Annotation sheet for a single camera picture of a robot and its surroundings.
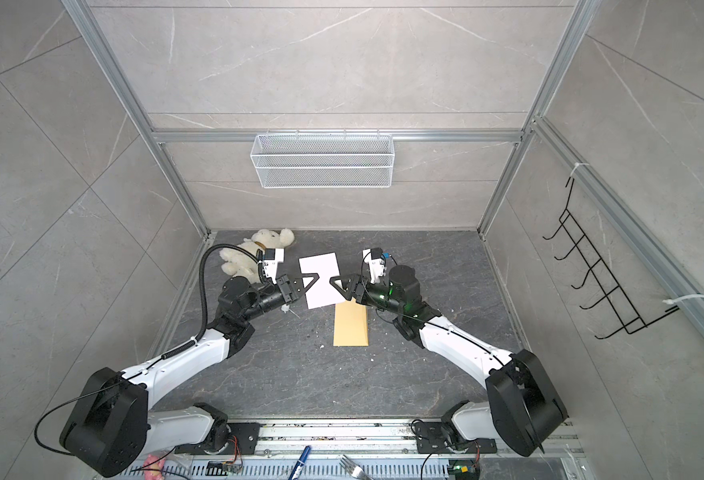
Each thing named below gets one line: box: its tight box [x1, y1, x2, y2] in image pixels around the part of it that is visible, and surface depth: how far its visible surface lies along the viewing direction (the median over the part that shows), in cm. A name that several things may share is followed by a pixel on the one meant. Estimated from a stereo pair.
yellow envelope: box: [333, 297, 369, 347], surface depth 94 cm
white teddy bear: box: [219, 228, 295, 283], surface depth 101 cm
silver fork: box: [339, 454, 372, 480], surface depth 70 cm
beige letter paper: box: [298, 252, 347, 309], surface depth 74 cm
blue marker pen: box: [288, 445, 312, 480], surface depth 71 cm
